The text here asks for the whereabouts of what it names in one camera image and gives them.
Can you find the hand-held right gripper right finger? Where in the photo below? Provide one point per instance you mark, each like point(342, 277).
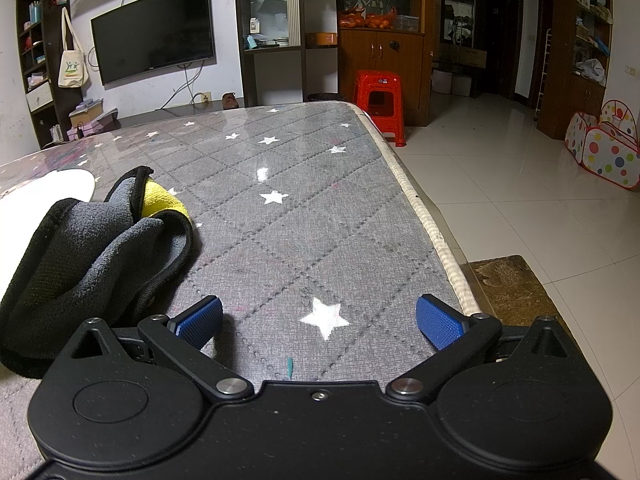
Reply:
point(440, 323)

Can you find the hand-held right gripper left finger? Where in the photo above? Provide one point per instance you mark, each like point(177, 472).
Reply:
point(200, 321)

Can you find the grey and yellow cloth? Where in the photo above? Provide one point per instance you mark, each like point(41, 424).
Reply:
point(90, 260)

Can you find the white bowl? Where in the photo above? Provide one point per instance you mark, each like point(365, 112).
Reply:
point(30, 205)

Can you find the worn wooden bench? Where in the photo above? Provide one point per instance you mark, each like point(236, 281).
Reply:
point(515, 285)

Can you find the grey star-printed table cover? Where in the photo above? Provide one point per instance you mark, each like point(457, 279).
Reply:
point(300, 200)

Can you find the dark television stand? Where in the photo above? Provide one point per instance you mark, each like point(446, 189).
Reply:
point(165, 112)

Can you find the pink box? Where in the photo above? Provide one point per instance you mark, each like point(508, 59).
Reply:
point(92, 125)

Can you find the red plastic stool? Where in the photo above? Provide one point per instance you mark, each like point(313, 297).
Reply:
point(380, 105)

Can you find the polka dot play tent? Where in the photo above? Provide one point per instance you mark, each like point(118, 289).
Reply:
point(610, 155)

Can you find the white storage bin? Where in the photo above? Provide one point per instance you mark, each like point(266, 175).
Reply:
point(441, 82)
point(461, 85)

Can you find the tall wooden shelf cabinet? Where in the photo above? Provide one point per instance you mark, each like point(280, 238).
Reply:
point(565, 100)

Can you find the white metal rack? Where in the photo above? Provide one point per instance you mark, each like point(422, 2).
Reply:
point(544, 75)

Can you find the brown wooden cabinet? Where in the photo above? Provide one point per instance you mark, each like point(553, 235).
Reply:
point(370, 55)

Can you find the cream tote bag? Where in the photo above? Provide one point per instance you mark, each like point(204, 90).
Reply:
point(72, 70)

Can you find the black flat television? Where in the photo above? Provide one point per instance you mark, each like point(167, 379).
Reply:
point(150, 35)

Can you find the white plastic bag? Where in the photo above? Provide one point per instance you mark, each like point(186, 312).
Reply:
point(592, 70)

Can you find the orange box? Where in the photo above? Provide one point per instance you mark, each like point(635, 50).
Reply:
point(322, 40)

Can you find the dark open bookshelf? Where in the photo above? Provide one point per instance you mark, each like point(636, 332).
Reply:
point(37, 60)

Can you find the orange plastic bag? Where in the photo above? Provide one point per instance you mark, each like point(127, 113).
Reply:
point(382, 20)
point(352, 19)

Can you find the glass display cabinet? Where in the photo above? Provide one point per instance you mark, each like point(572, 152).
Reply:
point(270, 10)

